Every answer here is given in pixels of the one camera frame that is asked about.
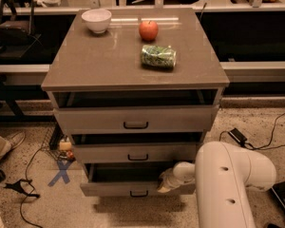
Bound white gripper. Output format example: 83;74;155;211
157;168;188;193

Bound grey bottom drawer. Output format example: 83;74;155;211
79;161;197;199

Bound grey drawer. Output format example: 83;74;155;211
79;161;197;199
72;142;200;163
54;105;219;135

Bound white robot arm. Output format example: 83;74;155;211
158;142;276;228

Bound grey middle drawer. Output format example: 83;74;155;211
72;142;200;163

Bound grey drawer cabinet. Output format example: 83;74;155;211
40;7;231;176

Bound grey top drawer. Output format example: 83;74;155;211
54;105;219;135

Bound black power adapter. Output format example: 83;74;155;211
228;128;247;146

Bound blue tape cross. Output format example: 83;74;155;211
48;160;72;187

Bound small yellow jar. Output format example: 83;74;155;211
59;140;71;151

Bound green soda can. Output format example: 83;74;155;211
141;45;177;68

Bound black grabber tool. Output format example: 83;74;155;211
4;179;40;199

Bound beige shoe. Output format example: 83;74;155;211
4;131;26;153

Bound red apple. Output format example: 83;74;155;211
139;21;159;41

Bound white ceramic bowl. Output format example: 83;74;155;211
82;9;112;34

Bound black chair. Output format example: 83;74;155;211
0;0;43;59

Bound black floor cable right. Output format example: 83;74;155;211
218;104;285;152

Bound black floor cable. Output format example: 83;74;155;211
218;104;285;152
18;145;46;228

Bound black floor cable left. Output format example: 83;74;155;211
18;145;46;228

